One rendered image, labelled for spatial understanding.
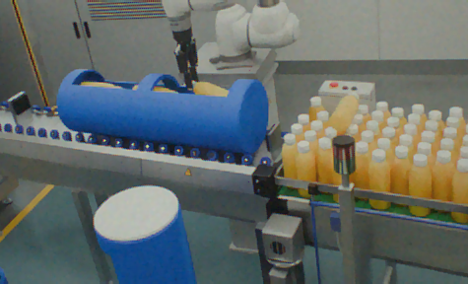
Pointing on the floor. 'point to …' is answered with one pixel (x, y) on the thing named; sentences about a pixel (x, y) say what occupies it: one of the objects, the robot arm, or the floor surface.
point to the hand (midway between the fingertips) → (191, 77)
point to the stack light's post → (349, 235)
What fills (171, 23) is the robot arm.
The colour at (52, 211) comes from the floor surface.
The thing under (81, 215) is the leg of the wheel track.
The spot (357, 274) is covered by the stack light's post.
